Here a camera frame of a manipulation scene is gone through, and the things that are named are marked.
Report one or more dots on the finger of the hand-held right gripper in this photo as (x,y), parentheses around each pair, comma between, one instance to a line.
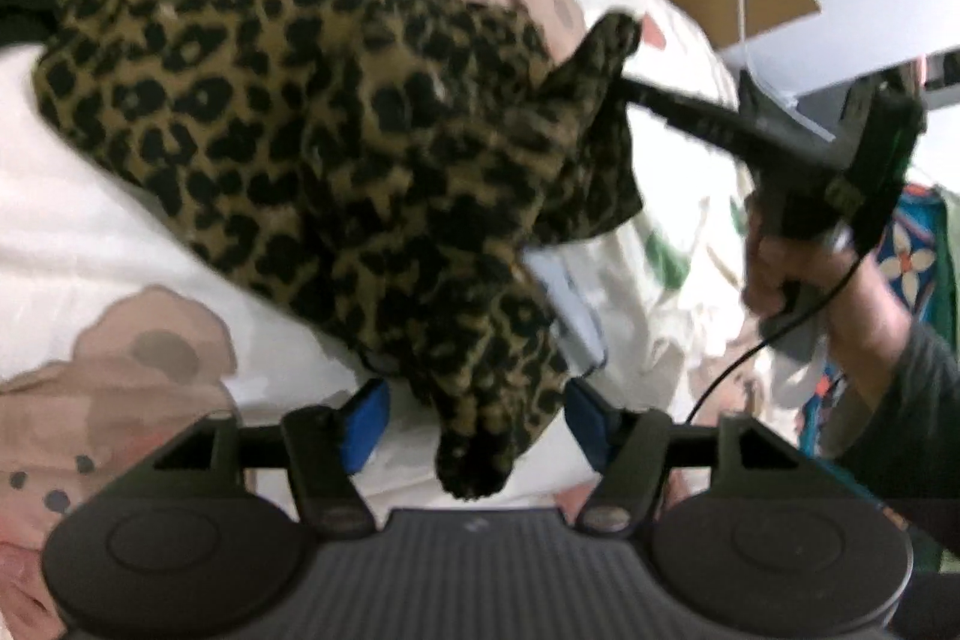
(690,111)

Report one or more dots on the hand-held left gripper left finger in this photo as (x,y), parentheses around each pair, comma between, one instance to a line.
(366,424)

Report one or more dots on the person's right hand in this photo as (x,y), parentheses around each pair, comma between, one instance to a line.
(817,276)

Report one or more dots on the teal printed cloth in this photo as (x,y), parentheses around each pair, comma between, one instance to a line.
(911,250)

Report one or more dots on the leopard print garment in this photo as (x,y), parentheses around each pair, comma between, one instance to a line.
(300,123)

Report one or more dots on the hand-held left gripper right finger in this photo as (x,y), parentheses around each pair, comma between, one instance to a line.
(589,424)

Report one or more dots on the person's right forearm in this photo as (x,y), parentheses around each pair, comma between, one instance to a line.
(915,430)

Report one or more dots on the cream printed blanket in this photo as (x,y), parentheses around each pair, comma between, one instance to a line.
(75,197)

